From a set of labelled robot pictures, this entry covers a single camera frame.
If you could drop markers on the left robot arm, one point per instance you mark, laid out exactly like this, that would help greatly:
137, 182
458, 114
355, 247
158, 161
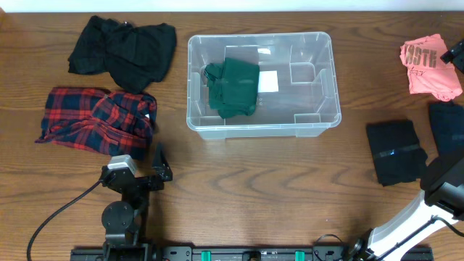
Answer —
124, 221

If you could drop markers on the clear plastic storage bin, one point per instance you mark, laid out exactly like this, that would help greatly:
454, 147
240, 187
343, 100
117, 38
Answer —
307, 101

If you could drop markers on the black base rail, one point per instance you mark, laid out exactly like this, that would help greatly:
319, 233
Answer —
186, 253

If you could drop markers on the white label in bin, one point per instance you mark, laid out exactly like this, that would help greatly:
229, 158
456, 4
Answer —
268, 82

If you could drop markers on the red navy plaid shirt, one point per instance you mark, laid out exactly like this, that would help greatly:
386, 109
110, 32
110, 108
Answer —
97, 120

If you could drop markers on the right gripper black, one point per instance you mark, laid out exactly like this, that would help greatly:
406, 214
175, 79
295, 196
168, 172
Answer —
457, 54

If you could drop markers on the dark green shirt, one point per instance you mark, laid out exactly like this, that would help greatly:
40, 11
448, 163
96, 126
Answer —
232, 87

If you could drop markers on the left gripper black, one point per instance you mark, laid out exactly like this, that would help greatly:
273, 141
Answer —
141, 182

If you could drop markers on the large black garment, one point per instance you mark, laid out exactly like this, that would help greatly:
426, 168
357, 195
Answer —
134, 57

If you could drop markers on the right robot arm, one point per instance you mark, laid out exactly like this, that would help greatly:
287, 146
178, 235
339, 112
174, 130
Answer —
439, 204

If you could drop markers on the black shirt with tape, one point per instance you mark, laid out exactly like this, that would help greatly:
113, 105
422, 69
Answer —
396, 151

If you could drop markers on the navy blue shirt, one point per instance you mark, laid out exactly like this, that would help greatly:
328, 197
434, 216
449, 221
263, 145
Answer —
446, 121

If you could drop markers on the coral pink printed t-shirt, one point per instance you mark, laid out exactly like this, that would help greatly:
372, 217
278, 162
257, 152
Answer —
426, 72

